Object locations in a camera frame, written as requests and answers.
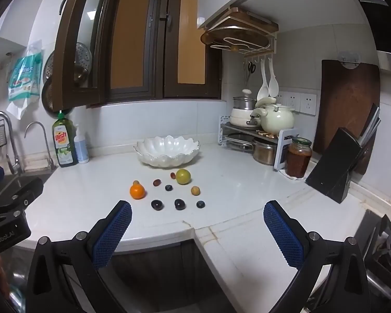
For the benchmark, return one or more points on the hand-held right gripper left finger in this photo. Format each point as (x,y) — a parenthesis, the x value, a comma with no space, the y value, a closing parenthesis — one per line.
(112,234)

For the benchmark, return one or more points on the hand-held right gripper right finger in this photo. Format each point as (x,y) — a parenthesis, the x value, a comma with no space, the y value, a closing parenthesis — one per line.
(283,234)

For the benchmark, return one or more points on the orange tangerine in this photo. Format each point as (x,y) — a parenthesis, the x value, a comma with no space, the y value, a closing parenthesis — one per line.
(137,192)

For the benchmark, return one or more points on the blueberry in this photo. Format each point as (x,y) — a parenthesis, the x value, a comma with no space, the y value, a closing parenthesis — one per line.
(168,188)
(200,204)

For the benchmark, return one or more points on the green round fruit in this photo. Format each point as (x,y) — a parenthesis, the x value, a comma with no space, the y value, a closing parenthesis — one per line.
(183,176)

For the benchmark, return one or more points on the white scalloped bowl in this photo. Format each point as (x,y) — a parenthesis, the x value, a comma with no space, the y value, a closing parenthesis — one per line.
(166,151)

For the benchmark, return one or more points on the steel sink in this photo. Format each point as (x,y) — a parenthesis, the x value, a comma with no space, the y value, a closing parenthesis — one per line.
(16,179)

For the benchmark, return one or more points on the chrome spring faucet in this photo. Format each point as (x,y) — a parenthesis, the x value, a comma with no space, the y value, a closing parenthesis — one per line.
(11,156)

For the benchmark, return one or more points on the dark base cabinet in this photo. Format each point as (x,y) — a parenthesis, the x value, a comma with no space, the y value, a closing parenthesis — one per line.
(163,267)

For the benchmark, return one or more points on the small white tray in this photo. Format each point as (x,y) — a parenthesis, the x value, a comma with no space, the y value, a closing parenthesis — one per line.
(285,172)

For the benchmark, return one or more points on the green dish soap bottle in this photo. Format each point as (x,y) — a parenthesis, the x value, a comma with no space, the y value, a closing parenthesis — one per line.
(64,143)

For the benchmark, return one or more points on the glass jar of red sauce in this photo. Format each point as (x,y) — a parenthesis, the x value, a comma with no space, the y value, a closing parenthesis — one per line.
(298,161)

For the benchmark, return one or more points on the white pump soap bottle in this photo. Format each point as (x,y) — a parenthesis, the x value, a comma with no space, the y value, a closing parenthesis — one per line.
(82,148)

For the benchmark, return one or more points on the grey white corner shelf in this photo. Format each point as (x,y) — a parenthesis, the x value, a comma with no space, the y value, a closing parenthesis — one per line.
(282,151)

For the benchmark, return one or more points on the steel stock pot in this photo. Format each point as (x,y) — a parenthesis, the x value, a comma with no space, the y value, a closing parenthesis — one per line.
(264,153)

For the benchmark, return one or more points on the black knife block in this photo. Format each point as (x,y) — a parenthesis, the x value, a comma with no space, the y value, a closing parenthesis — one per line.
(332,166)

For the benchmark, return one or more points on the black hanging pan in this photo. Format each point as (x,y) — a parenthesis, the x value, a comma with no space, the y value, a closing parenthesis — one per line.
(47,97)

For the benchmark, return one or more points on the gas stove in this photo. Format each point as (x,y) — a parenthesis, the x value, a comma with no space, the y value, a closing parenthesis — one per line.
(384,247)

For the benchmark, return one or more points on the wooden trivet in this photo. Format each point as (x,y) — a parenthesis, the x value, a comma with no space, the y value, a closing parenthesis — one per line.
(267,133)

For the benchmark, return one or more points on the blue-green plastic bag pack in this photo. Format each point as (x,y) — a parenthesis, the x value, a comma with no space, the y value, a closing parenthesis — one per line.
(24,78)

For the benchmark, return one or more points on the glass pot lid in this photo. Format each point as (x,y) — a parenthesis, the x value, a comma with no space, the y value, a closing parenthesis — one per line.
(239,141)

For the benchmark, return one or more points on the cream ceramic kettle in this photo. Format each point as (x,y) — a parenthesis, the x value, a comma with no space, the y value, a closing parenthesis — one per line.
(277,119)

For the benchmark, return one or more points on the cream saucepan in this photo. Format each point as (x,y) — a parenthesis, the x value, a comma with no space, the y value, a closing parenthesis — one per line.
(241,117)

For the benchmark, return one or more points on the open brown window sash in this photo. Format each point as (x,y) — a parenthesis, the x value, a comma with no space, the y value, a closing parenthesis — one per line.
(63,71)

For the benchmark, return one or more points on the steel steamer with glass lid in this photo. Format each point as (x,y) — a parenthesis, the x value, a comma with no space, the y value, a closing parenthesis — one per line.
(244,102)

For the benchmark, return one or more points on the steel kitchen knives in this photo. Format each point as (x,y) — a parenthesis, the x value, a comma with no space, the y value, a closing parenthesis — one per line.
(371,124)

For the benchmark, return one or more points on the dark wooden cutting board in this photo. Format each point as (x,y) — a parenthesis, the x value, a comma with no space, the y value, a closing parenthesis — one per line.
(345,104)

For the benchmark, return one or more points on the white ladle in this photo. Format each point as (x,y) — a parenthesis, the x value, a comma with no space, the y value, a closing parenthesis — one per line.
(262,89)

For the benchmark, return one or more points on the perforated steel steamer plate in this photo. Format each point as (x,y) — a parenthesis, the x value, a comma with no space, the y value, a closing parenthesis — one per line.
(83,58)

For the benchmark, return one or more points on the round wooden cutting board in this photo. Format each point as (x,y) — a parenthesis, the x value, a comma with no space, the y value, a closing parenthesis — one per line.
(234,40)

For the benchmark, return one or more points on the rectangular wooden cutting board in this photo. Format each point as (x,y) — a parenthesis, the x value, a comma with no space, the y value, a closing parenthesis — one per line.
(247,18)

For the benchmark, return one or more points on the white wall outlet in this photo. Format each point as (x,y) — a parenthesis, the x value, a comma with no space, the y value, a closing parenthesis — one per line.
(308,104)
(292,102)

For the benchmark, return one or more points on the clear wall hook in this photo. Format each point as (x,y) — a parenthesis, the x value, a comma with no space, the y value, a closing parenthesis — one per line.
(348,59)

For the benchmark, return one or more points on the brown window frame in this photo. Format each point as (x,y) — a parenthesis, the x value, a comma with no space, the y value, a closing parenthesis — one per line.
(156,39)

